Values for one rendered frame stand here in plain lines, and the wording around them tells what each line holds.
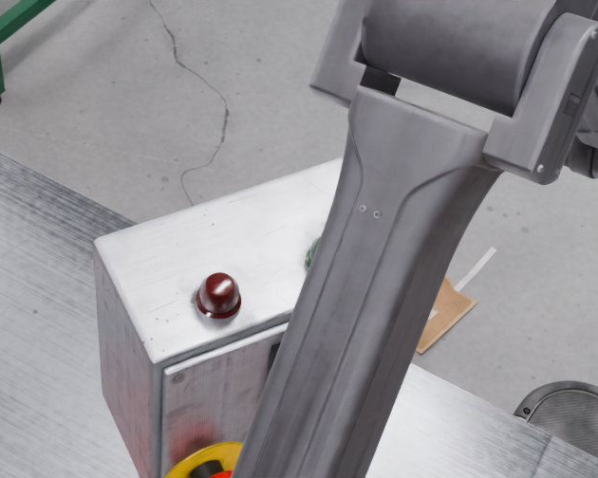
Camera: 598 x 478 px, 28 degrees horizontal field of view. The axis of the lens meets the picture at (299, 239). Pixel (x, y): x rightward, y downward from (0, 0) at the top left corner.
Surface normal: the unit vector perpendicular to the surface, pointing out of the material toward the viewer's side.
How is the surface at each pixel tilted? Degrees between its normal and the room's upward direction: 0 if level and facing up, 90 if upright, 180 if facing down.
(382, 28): 75
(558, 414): 0
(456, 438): 0
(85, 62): 0
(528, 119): 47
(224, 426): 90
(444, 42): 63
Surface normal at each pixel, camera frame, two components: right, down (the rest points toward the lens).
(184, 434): 0.45, 0.75
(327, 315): -0.46, -0.02
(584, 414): 0.11, -0.58
